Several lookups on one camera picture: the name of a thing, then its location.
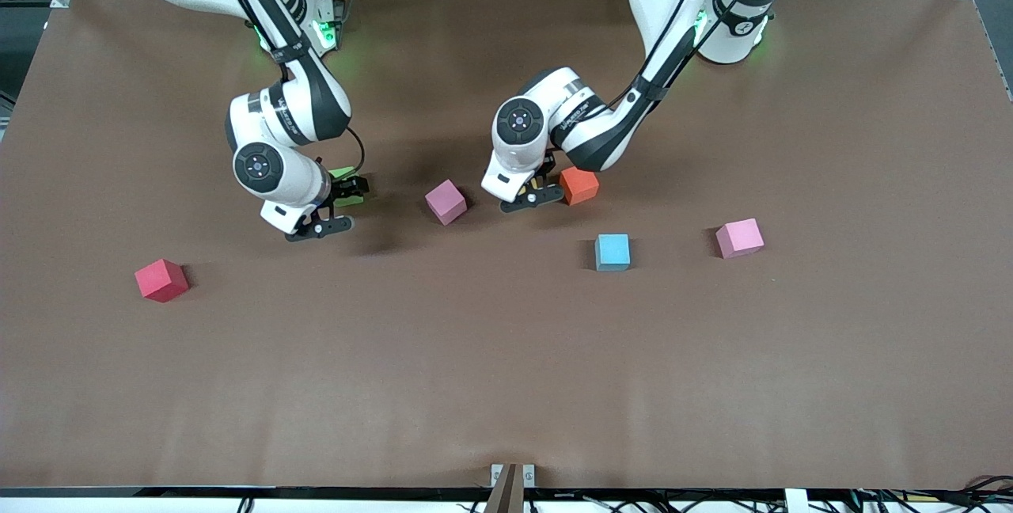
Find green foam cube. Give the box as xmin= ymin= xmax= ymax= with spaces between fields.
xmin=328 ymin=166 xmax=366 ymax=207

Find orange foam cube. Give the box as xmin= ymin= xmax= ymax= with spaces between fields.
xmin=560 ymin=166 xmax=601 ymax=207

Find blue foam cube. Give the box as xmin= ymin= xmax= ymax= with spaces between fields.
xmin=594 ymin=234 xmax=632 ymax=273

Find pink foam cube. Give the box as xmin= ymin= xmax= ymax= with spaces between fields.
xmin=424 ymin=179 xmax=469 ymax=226
xmin=715 ymin=218 xmax=766 ymax=260

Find red foam cube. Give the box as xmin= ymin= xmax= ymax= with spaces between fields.
xmin=134 ymin=258 xmax=191 ymax=304

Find brown paper table cover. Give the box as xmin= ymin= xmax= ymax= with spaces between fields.
xmin=0 ymin=0 xmax=1013 ymax=492

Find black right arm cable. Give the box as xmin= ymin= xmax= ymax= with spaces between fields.
xmin=210 ymin=0 xmax=367 ymax=180

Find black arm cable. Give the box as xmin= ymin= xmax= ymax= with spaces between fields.
xmin=210 ymin=0 xmax=367 ymax=180
xmin=629 ymin=0 xmax=764 ymax=106

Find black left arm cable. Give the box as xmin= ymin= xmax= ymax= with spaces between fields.
xmin=629 ymin=0 xmax=764 ymax=106

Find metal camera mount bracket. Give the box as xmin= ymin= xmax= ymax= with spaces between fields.
xmin=490 ymin=462 xmax=537 ymax=513

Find tangled black cables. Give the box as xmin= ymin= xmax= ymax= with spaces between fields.
xmin=851 ymin=475 xmax=1013 ymax=513

